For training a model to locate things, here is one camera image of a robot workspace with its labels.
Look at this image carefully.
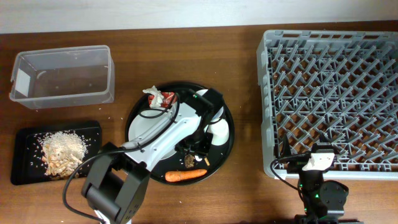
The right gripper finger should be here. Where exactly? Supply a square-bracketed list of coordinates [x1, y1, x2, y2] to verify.
[280, 135, 292, 158]
[317, 133, 334, 149]

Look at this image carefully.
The brown food lump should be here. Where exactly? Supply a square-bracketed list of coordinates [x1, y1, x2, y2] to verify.
[184, 154, 195, 169]

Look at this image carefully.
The orange carrot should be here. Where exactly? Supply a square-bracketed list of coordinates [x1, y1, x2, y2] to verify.
[165, 169, 207, 182]

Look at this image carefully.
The red snack wrapper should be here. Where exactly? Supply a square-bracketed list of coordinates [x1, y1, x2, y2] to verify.
[148, 92, 177, 108]

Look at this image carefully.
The grey round plate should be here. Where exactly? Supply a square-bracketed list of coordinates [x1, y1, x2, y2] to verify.
[127, 110, 167, 141]

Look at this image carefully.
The white tissue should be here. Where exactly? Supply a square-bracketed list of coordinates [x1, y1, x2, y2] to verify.
[142, 85, 164, 108]

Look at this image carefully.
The pile of rice and shells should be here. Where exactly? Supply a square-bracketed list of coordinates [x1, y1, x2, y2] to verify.
[29, 131, 91, 180]

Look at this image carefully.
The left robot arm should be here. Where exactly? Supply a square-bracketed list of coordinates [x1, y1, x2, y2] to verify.
[81, 89, 228, 223]

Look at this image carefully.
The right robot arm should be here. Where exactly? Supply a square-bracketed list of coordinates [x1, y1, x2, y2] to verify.
[278, 136, 349, 223]

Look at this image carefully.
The grey dishwasher rack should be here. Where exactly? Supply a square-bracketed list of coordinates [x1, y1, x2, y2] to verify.
[256, 30, 397, 180]

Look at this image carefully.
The white plastic fork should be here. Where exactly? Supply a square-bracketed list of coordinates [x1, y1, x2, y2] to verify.
[195, 156, 203, 162]

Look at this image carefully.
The round black serving tray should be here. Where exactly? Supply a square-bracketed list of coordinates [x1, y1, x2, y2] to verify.
[125, 83, 234, 185]

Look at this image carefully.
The white cup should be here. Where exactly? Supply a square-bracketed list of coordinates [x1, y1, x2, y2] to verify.
[208, 119, 229, 146]

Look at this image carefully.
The white bowl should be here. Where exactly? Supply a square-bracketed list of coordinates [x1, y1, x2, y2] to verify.
[196, 89, 224, 123]

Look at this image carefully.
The clear plastic bin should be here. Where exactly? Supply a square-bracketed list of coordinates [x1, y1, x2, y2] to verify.
[9, 45, 115, 110]

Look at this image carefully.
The black rectangular tray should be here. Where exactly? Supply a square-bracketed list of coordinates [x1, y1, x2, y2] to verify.
[11, 120, 102, 185]

